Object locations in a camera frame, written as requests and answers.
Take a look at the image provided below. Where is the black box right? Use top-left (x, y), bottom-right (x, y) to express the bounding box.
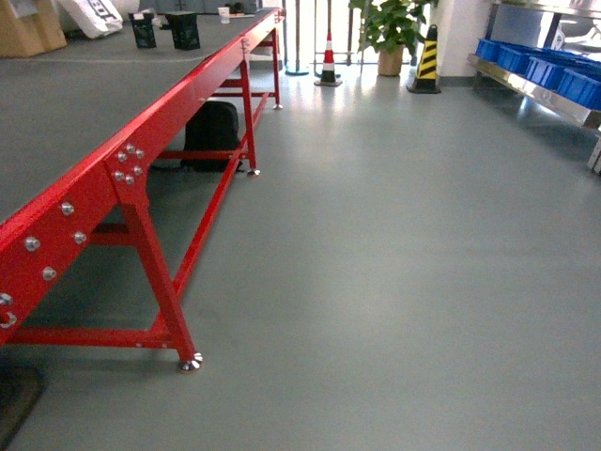
top-left (165, 11), bottom-right (200, 51)

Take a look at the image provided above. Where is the black backpack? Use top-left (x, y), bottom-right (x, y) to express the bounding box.
top-left (150, 101), bottom-right (240, 173)

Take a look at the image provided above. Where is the black box left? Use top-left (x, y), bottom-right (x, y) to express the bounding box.
top-left (129, 12), bottom-right (157, 49)

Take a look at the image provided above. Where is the potted green plant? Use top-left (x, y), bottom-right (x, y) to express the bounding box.
top-left (348, 0), bottom-right (439, 77)

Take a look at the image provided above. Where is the white paper cup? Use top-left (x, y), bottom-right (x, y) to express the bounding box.
top-left (218, 6), bottom-right (230, 24)

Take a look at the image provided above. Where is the black box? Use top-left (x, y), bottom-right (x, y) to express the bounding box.
top-left (129, 12), bottom-right (157, 49)
top-left (165, 11), bottom-right (200, 51)

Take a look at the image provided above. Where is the red conveyor frame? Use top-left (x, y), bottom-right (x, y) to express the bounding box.
top-left (1, 7), bottom-right (285, 373)

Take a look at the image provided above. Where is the yellow black traffic cone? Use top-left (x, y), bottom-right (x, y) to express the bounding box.
top-left (407, 24), bottom-right (441, 94)

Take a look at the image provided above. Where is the red white traffic cone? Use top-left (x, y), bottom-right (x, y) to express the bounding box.
top-left (314, 30), bottom-right (342, 87)

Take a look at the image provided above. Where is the large open cardboard box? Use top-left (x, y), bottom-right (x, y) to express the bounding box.
top-left (1, 1), bottom-right (67, 58)

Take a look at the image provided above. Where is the steel roller shelf rack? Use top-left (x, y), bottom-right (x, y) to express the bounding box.
top-left (467, 0), bottom-right (601, 176)

